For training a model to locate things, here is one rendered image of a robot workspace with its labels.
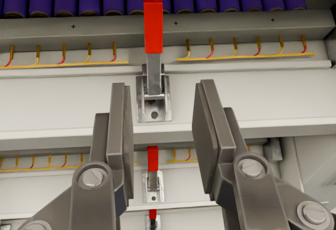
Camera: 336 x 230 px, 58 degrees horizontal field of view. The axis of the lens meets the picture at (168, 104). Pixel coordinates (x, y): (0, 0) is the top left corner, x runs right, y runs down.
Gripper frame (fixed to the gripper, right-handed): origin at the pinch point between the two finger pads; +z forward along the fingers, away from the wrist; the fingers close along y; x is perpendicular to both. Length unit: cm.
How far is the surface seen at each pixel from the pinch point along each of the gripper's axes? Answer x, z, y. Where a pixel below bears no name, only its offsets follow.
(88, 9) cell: -1.7, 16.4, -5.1
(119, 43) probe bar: -3.9, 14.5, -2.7
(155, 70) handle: -3.4, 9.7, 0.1
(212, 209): -43.5, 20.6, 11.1
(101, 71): -5.4, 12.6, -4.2
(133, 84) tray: -6.4, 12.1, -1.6
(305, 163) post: -19.6, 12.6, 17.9
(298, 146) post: -19.1, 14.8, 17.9
